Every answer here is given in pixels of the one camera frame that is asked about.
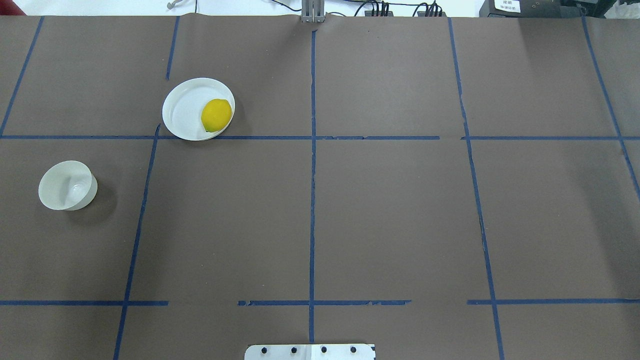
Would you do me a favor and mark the yellow lemon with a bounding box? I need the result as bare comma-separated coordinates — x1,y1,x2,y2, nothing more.
200,98,233,133

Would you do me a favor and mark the white round plate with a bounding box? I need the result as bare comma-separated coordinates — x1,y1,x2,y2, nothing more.
162,77,236,141

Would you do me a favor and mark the white plastic bowl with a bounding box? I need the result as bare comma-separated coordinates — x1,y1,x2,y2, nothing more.
38,161,98,211

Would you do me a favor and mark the brown paper table mat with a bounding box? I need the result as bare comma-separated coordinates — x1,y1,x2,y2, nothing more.
1,14,639,360

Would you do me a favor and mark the black box device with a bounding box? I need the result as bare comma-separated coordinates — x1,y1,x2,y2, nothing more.
478,0,584,19

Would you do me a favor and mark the grey aluminium frame post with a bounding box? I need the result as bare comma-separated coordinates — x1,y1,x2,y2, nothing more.
301,0,327,23

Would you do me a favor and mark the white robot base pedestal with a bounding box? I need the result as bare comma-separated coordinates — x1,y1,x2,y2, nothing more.
244,343,377,360

